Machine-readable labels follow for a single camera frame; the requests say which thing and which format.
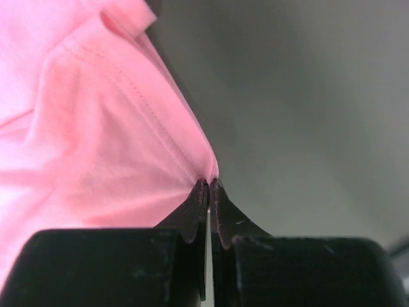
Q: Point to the pink t shirt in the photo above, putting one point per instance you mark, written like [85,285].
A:
[94,130]

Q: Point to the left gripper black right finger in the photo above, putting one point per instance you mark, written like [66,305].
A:
[253,268]

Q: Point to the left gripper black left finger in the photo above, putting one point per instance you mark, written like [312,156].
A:
[160,266]

